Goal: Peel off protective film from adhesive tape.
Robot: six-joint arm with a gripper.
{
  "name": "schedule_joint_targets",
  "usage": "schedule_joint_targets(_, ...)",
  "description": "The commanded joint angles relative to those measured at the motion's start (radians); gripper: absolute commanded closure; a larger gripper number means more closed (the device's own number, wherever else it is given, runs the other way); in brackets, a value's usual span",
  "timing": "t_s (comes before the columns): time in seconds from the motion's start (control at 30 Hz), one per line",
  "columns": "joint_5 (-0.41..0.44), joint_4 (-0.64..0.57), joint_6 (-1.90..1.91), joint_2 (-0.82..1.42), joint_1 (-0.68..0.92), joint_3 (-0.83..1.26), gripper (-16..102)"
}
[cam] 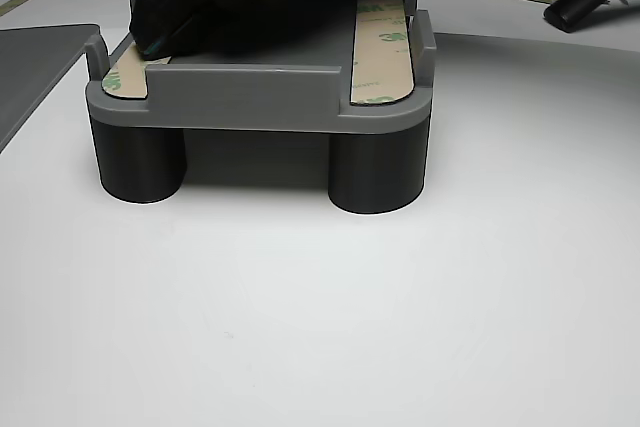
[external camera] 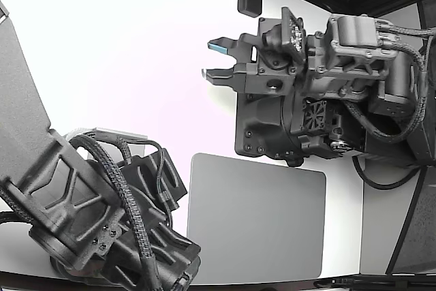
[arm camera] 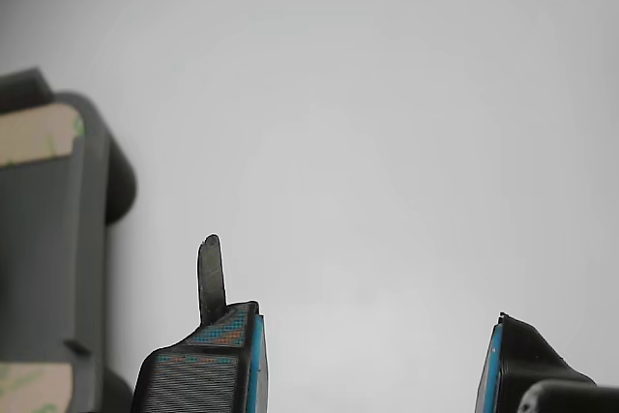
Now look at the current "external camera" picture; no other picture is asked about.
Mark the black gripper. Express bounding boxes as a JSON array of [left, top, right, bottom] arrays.
[[200, 16, 309, 96]]

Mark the black six-joint robot arm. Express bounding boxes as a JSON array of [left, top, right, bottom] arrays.
[[289, 13, 436, 170]]

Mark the grey rectangular mat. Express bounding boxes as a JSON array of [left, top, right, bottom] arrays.
[[186, 153, 327, 279]]

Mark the black metal strut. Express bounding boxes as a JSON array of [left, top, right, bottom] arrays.
[[384, 166, 429, 275]]

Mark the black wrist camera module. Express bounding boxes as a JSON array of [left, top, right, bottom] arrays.
[[261, 7, 308, 67]]

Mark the white cable with connector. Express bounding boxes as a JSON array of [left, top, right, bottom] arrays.
[[65, 126, 149, 144]]

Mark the braided cable of idle arm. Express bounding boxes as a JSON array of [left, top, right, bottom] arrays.
[[66, 133, 163, 291]]

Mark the smooth black cable loop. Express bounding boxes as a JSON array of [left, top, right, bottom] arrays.
[[352, 153, 422, 191]]

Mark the black cable with connectors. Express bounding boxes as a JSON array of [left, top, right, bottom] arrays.
[[312, 275, 436, 290]]

